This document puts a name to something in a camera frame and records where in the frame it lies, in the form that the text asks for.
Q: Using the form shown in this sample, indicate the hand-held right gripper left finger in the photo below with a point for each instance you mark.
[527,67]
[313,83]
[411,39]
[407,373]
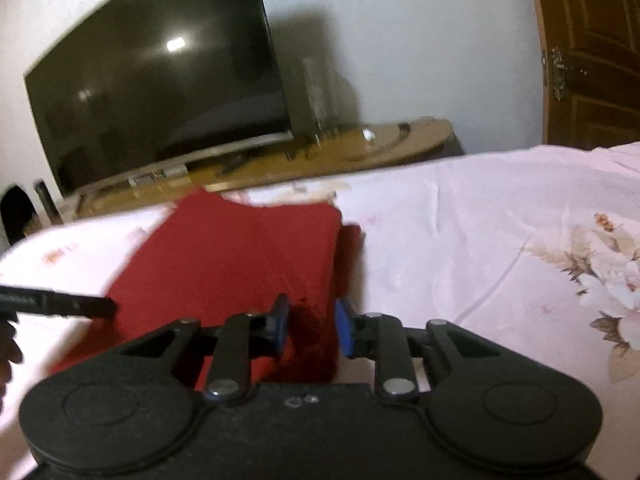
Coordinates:
[280,327]

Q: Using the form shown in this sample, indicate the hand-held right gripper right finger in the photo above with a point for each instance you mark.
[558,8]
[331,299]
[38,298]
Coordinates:
[344,330]

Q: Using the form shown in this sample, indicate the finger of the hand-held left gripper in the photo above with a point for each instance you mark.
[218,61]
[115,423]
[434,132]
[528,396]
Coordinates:
[80,306]

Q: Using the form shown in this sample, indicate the red embroidered garment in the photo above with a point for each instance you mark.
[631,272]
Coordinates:
[225,250]

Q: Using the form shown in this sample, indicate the person's left hand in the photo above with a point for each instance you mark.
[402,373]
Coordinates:
[7,350]

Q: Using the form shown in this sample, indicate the dark round-topped object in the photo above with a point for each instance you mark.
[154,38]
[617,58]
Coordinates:
[17,215]

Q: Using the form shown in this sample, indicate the black cylinder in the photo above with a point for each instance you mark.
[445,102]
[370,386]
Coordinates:
[47,202]

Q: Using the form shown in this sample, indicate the silver set-top box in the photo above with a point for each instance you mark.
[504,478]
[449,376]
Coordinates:
[157,177]

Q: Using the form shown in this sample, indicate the floral pink bedsheet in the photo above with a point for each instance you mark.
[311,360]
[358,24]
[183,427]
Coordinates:
[475,240]

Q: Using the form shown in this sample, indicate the wooden television stand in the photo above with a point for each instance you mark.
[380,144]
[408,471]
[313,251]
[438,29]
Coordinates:
[350,152]

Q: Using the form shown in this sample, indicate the small white object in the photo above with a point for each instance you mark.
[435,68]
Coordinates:
[369,135]

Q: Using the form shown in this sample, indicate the black flat-screen television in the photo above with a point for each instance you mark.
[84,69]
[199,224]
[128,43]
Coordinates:
[160,75]

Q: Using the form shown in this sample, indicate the brass door lock plate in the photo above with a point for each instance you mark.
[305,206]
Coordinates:
[557,72]

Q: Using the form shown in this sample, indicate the brown wooden door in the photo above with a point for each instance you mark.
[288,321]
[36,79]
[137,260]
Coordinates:
[595,35]

